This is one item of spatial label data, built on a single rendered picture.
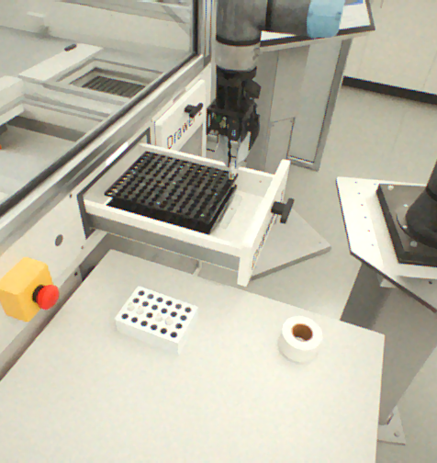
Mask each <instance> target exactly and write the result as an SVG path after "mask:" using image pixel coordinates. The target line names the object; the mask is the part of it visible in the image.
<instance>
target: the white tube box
mask: <svg viewBox="0 0 437 463"><path fill-rule="evenodd" d="M130 301H131V302H133V304H134V310H133V311H128V309H127V303H128V302H130ZM139 305H141V306H142V307H143V313H142V314H141V315H139V314H137V311H136V307H137V306H139ZM157 312H161V313H162V321H161V322H157V321H156V319H155V314H156V313H157ZM166 316H172V318H173V324H172V325H166V323H165V317H166ZM197 320H198V307H197V306H194V305H192V304H189V303H186V302H183V301H181V300H179V299H174V298H171V297H168V296H165V295H163V294H161V293H158V292H155V291H152V290H149V289H147V288H143V287H140V286H137V288H136V289H135V290H134V292H133V293H132V295H131V296H130V297H129V299H128V300H127V302H126V303H125V305H124V306H123V307H122V309H121V310H120V311H119V313H118V315H117V316H116V317H115V319H114V322H115V327H116V332H117V333H121V334H124V335H126V336H128V337H131V338H133V339H136V340H138V341H141V342H143V343H145V344H149V345H152V346H154V347H157V348H160V349H162V350H164V351H166V352H169V353H171V354H174V355H177V356H179V354H180V352H181V351H182V349H183V347H184V345H185V342H186V340H187V339H188V337H189V335H190V333H191V332H192V330H193V328H194V326H195V325H196V322H197Z"/></svg>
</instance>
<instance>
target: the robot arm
mask: <svg viewBox="0 0 437 463"><path fill-rule="evenodd" d="M357 1H360V0H217V13H216V37H215V64H216V75H217V80H216V98H215V99H214V100H213V101H212V102H211V104H210V105H209V106H208V107H207V114H206V135H208V134H209V133H210V132H211V131H212V130H214V133H216V135H217V144H218V145H217V148H216V150H215V154H214V157H215V159H218V158H219V157H221V159H222V161H223V163H224V164H225V165H226V167H230V160H231V153H230V149H231V144H230V141H237V142H238V144H239V148H238V150H237V158H236V160H235V169H236V170H237V169H238V168H239V167H240V166H241V165H242V164H243V162H244V161H245V159H246V157H247V155H248V153H249V151H250V150H251V148H252V146H253V144H254V142H255V140H256V138H257V136H258V134H259V131H260V121H259V117H260V115H259V114H256V108H257V107H258V105H257V104H256V103H255V102H254V99H255V98H257V99H258V98H259V95H260V91H261V86H260V85H258V84H257V83H256V82H254V81H253V80H252V79H253V78H254V77H255V76H256V73H257V65H258V62H259V55H262V54H263V49H260V42H261V37H262V31H265V32H271V33H280V34H288V35H298V36H307V37H311V38H312V39H315V38H333V37H334V36H336V35H337V33H338V31H339V27H340V24H341V20H342V12H343V8H344V6H346V5H349V4H351V3H354V2H357ZM212 113H215V114H214V117H213V118H212ZM209 114H210V124H209V126H208V115H209ZM406 221H407V223H408V225H409V226H410V228H411V229H412V230H413V231H415V232H416V233H417V234H419V235H420V236H422V237H424V238H426V239H428V240H431V241H433V242H436V243H437V161H436V163H435V166H434V167H433V170H432V172H431V176H430V178H429V181H428V183H427V186H426V187H425V189H424V190H423V191H422V192H421V194H420V195H419V196H418V198H417V199H416V200H415V201H413V202H412V203H411V204H410V206H409V208H408V211H407V213H406Z"/></svg>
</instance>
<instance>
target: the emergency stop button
mask: <svg viewBox="0 0 437 463"><path fill-rule="evenodd" d="M59 296H60V292H59V289H58V287H57V286H55V285H52V284H50V285H47V286H46V287H44V288H43V289H41V290H40V291H39V294H38V305H39V307H40V308H41V309H44V310H48V309H50V308H52V307H53V306H54V305H55V304H56V302H57V301H58V298H59Z"/></svg>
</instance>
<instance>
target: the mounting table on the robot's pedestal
mask: <svg viewBox="0 0 437 463"><path fill-rule="evenodd" d="M335 182H336V187H337V191H338V196H339V200H340V205H341V210H342V218H343V223H344V228H345V232H346V237H347V242H348V246H349V251H350V255H352V256H353V257H354V258H356V259H357V260H359V261H360V262H362V263H363V264H365V265H366V266H368V267H369V268H371V269H372V270H374V271H375V272H377V274H378V275H380V276H381V277H384V278H385V279H386V280H388V281H389V282H391V283H392V284H393V285H395V286H396V287H398V288H400V289H401V290H403V291H404V292H405V293H407V294H408V295H410V296H411V297H412V298H414V299H415V300H416V301H418V302H419V303H421V304H422V305H424V306H425V307H427V308H428V309H430V310H431V311H433V312H434V313H437V279H432V278H423V277H406V276H397V275H388V274H386V271H385V268H384V265H383V261H382V258H381V254H380V252H379V248H378V244H377V241H376V237H375V232H374V229H373V225H372V222H371V219H370V215H369V212H368V208H367V206H366V202H365V198H364V197H370V198H377V194H376V190H377V189H378V188H377V187H378V184H379V183H381V184H395V185H410V186H427V185H423V184H413V183H402V182H392V181H382V180H371V179H361V178H350V177H340V176H339V177H337V178H336V181H335Z"/></svg>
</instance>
